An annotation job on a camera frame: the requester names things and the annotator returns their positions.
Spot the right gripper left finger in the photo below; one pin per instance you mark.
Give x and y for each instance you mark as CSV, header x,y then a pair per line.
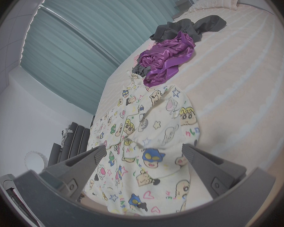
x,y
78,171

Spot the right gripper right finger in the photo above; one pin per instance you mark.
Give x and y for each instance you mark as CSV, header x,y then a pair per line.
x,y
213,171

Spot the white printed pyjama top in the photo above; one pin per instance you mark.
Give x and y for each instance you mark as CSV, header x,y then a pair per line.
x,y
156,126

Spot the bed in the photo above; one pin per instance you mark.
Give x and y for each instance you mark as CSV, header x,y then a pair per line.
x,y
239,79

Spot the pile of clothes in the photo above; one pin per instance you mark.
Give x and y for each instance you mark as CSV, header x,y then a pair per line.
x,y
179,28

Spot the dark grey side table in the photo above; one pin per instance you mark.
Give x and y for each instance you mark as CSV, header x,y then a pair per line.
x,y
55,152

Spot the black chest of drawers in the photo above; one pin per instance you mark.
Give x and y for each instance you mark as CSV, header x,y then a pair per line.
x,y
79,133

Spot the grey and white garment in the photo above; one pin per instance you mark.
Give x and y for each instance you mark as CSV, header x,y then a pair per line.
x,y
66,131

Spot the round white mirror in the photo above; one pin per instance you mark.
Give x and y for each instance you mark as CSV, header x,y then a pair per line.
x,y
34,159

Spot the blue-green curtain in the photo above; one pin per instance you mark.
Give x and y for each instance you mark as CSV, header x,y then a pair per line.
x,y
108,10
61,67

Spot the purple satin garment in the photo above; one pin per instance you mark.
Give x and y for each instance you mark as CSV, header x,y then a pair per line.
x,y
170,51

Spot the cream pillow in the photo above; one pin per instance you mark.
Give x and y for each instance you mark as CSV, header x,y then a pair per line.
x,y
217,0

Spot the grey bedside table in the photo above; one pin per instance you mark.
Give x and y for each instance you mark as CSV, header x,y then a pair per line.
x,y
182,2

